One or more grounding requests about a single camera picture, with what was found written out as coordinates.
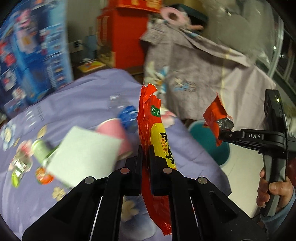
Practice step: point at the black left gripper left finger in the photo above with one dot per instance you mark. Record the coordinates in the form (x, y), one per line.
(128, 179)

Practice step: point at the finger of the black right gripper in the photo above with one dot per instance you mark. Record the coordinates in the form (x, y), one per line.
(232, 137)

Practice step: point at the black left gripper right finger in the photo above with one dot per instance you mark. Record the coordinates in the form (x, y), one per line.
(164, 180)

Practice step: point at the torn red foil wrapper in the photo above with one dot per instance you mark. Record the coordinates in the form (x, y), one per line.
(217, 119)

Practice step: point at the red yellow snack wrapper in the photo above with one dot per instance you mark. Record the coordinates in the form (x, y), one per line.
(152, 132)

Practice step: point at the white paper towel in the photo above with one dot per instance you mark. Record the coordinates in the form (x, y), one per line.
(83, 153)

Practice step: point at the pink paper cup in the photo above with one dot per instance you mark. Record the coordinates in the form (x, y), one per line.
(113, 127)

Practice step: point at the clear bottle blue label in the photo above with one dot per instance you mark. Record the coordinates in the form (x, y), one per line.
(124, 111)

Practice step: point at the green label small bottle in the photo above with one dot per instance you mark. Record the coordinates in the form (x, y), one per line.
(26, 152)

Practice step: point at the blue sleeve forearm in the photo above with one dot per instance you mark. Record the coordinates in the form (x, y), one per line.
(274, 222)

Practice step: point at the teal round trash bin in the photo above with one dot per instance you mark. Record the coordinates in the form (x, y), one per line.
(203, 135)

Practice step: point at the person's right hand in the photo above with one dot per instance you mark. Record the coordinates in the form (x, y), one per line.
(284, 190)

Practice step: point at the grey floral draped sheet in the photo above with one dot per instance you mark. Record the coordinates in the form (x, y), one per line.
(190, 71)

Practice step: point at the orange round lid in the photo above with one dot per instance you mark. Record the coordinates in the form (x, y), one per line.
(42, 176)

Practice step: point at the purple floral bed cover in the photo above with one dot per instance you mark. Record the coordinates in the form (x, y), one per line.
(83, 103)

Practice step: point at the clear plastic bag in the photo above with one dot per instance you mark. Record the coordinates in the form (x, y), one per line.
(252, 28)

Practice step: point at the yellow flat book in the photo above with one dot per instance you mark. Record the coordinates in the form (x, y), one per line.
(90, 66)

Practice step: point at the red cardboard box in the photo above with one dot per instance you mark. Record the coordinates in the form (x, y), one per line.
(119, 29)

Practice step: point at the blue toy box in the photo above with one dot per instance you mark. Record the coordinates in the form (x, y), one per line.
(35, 57)

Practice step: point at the white wall power strip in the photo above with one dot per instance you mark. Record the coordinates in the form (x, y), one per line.
(75, 46)

